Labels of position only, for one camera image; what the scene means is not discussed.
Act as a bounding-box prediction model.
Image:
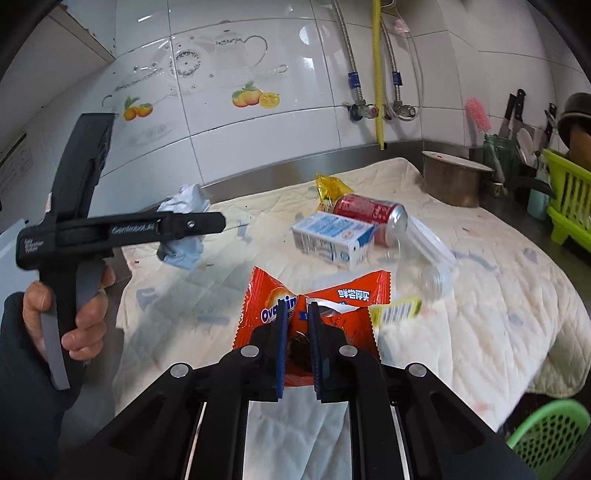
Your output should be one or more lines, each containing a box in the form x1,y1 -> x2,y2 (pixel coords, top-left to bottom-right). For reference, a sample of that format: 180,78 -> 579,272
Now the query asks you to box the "black handled knife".
502,89 -> 527,139
544,102 -> 560,140

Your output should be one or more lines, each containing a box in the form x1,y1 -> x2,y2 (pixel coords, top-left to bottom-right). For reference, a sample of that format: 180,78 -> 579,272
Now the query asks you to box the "green plastic basket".
506,399 -> 591,480

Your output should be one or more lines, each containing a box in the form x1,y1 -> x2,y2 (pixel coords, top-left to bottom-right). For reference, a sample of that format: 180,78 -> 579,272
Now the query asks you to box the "clear plastic bottle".
387,216 -> 458,306

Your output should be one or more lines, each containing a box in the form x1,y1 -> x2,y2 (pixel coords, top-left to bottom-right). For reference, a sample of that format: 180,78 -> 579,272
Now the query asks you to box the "person's left hand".
22,265 -> 116,362

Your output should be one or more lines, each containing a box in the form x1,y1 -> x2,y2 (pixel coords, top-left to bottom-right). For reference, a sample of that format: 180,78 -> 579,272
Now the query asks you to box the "red soda can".
332,194 -> 410,247

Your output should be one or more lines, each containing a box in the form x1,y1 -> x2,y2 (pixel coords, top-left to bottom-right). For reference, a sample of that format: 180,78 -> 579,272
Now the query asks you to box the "green dish rack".
542,148 -> 591,246

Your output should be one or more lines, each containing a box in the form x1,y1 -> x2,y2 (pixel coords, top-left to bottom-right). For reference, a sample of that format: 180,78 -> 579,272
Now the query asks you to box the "orange snack wrapper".
232,267 -> 393,388

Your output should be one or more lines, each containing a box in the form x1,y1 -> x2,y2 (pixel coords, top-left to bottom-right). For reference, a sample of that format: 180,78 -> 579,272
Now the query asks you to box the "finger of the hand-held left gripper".
154,211 -> 227,237

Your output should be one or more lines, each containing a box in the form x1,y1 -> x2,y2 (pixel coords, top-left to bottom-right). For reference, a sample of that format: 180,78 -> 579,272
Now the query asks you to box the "pink bottle brush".
465,97 -> 505,184

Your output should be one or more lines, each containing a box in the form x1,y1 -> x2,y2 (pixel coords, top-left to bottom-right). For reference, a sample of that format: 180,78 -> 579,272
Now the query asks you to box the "light blue cup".
526,186 -> 553,222

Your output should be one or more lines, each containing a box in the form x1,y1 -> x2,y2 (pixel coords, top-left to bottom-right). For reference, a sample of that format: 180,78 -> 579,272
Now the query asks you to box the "yellow gas pipe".
373,0 -> 389,151

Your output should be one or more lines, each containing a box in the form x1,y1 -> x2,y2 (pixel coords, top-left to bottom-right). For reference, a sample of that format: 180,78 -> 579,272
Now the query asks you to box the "white blue paper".
156,183 -> 212,271

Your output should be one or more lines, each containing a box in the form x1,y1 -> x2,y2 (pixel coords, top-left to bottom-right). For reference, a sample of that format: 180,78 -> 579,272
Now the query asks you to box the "white spatula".
516,128 -> 537,168

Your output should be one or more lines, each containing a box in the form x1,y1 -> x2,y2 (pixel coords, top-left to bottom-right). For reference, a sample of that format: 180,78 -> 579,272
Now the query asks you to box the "quilted printed blanket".
113,157 -> 591,435

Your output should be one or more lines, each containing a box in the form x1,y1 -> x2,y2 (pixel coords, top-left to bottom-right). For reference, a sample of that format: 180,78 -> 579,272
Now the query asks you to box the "braided metal hose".
331,0 -> 366,106
380,18 -> 403,108

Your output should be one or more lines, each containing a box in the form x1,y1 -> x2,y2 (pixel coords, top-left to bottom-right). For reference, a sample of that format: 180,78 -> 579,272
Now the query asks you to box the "green glass jar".
482,134 -> 520,186

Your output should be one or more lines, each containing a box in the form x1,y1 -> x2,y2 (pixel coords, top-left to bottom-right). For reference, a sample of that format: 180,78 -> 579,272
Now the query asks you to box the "black pan handle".
507,174 -> 556,199

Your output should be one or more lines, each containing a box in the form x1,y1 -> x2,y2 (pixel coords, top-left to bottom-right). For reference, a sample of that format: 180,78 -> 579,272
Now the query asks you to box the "yellow snack wrapper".
315,174 -> 355,214

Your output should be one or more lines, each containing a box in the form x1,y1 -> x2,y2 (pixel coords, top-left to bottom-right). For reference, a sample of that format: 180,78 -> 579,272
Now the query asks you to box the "brown ceramic pot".
421,150 -> 496,208

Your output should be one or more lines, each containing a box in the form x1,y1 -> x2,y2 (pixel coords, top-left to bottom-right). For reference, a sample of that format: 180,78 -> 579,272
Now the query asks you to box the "brown clay pot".
569,124 -> 591,158

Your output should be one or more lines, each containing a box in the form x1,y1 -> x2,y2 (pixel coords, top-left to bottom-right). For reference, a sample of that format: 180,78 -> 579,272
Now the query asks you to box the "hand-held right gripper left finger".
58,307 -> 288,480

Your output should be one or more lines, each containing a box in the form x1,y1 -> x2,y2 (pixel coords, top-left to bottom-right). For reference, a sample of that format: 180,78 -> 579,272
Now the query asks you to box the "person's left forearm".
0,292 -> 80,480

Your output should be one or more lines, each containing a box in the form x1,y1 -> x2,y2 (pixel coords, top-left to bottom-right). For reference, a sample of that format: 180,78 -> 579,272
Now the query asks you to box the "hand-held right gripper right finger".
307,302 -> 539,480

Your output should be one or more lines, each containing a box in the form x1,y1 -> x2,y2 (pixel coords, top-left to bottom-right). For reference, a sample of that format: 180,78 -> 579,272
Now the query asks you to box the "yellow barcode wrapper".
369,297 -> 424,330

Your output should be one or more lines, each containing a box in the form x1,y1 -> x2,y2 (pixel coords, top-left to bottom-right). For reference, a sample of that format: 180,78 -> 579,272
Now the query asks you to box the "white blue drink carton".
291,211 -> 378,271

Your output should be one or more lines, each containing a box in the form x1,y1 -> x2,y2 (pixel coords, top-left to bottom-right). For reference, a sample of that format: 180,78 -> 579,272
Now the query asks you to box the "clear plastic tube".
385,13 -> 424,123

